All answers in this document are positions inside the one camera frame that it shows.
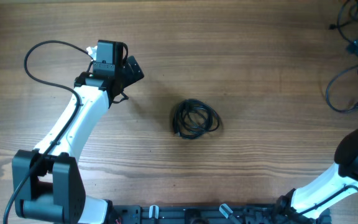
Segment black usb cable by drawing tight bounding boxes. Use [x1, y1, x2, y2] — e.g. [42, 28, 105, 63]
[325, 0, 358, 113]
[172, 98, 221, 140]

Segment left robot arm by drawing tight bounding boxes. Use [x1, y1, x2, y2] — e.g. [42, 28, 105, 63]
[2, 40, 144, 223]

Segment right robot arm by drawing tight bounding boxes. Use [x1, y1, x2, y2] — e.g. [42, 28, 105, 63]
[271, 128, 358, 223]

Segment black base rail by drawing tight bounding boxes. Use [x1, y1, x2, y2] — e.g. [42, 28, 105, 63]
[107, 204, 332, 224]

